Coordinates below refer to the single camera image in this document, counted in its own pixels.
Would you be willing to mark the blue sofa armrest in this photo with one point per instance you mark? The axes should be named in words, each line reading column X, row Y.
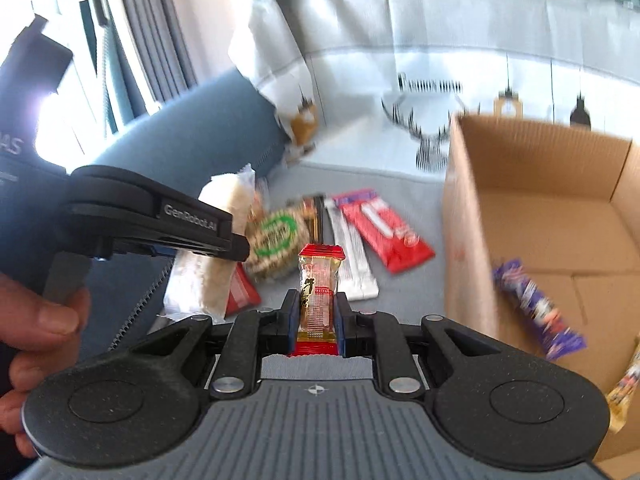
column 200, row 125

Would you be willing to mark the round green label biscuit packet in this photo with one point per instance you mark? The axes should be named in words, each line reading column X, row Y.
column 275, row 240

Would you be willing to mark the white stick packet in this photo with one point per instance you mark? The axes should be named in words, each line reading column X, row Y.
column 350, row 255

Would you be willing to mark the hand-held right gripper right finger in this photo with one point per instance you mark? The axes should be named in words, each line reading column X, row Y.
column 340, row 327

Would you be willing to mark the person's left hand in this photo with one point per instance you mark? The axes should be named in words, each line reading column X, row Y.
column 50, row 320

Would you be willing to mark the brown cardboard box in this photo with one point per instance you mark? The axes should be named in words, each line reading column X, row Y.
column 525, row 160

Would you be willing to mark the purple snack bar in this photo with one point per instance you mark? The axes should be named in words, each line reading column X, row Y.
column 535, row 305

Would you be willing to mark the red and white snack packet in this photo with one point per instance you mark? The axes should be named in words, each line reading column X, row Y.
column 395, row 245

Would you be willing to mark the white rice cracker packet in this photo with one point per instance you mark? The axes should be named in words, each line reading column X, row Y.
column 200, row 285

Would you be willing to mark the dark brown snack packet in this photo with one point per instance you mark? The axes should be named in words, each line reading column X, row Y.
column 314, row 215

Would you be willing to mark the yellow snack packet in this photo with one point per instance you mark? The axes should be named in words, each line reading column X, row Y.
column 625, row 395

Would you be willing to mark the grey curtain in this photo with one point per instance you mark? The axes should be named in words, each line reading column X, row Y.
column 150, row 35

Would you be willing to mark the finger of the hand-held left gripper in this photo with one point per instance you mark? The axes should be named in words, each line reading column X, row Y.
column 200, row 230

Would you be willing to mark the gold and red candy packet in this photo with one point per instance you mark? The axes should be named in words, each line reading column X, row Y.
column 317, row 295

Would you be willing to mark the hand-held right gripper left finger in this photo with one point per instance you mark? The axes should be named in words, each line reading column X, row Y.
column 292, row 325

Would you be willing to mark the small red snack packet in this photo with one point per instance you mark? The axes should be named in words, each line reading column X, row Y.
column 242, row 292

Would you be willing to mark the grey deer print sofa cover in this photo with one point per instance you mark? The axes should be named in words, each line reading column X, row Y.
column 450, row 35

